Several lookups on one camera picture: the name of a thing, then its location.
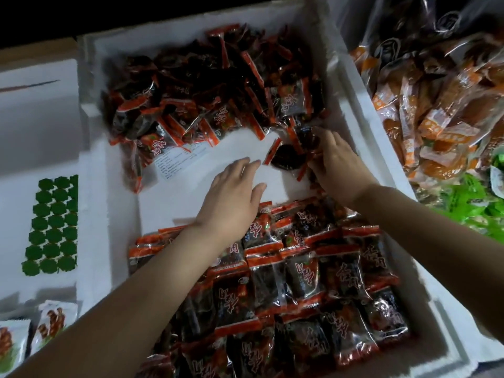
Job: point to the pile of white printed packets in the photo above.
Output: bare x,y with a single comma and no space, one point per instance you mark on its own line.
35,334

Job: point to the person's left hand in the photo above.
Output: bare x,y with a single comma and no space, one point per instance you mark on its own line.
232,202

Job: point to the small white paper slip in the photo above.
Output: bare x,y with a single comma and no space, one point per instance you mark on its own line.
177,157

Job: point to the dark red snack packet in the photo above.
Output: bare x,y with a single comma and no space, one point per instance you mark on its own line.
287,153

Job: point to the pile of brown packets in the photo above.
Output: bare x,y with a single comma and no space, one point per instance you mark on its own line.
433,98

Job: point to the person's left forearm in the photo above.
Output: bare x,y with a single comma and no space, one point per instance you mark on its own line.
114,315

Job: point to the pile of dark red packets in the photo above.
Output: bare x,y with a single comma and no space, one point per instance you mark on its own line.
212,82

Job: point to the person's right hand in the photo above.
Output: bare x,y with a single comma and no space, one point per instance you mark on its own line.
342,165

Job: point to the pile of green packets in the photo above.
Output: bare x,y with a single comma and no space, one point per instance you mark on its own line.
476,204

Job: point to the green leaf-pattern sheet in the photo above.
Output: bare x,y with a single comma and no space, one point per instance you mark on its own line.
51,226

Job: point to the person's right forearm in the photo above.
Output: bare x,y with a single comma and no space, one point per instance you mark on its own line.
441,256

